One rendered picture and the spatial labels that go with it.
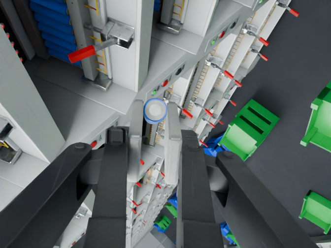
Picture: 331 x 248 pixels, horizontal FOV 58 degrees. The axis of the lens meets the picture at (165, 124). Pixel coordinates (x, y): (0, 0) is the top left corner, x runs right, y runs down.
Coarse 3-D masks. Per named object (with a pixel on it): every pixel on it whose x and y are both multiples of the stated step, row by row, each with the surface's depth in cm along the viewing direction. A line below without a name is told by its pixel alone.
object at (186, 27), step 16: (160, 0) 57; (176, 0) 58; (192, 0) 56; (208, 0) 55; (160, 16) 62; (176, 16) 61; (192, 16) 60; (208, 16) 58; (160, 32) 62; (176, 32) 61; (192, 32) 63; (192, 48) 62
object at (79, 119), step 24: (216, 24) 66; (240, 24) 78; (168, 48) 61; (168, 72) 62; (48, 96) 54; (72, 96) 55; (144, 96) 61; (72, 120) 53; (96, 120) 53; (120, 120) 59; (0, 192) 46
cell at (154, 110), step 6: (150, 102) 22; (156, 102) 22; (162, 102) 22; (144, 108) 22; (150, 108) 22; (156, 108) 22; (162, 108) 22; (144, 114) 22; (150, 114) 22; (156, 114) 22; (162, 114) 22; (150, 120) 22; (156, 120) 22
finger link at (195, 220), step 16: (192, 144) 16; (192, 160) 15; (192, 176) 13; (192, 192) 12; (208, 192) 12; (192, 208) 11; (208, 208) 11; (192, 224) 10; (208, 224) 10; (176, 240) 13; (192, 240) 9; (208, 240) 9
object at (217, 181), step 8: (184, 136) 19; (192, 136) 19; (184, 144) 18; (208, 160) 16; (208, 168) 16; (216, 168) 15; (208, 176) 16; (216, 176) 16; (224, 176) 15; (216, 184) 16; (224, 184) 16; (224, 192) 16
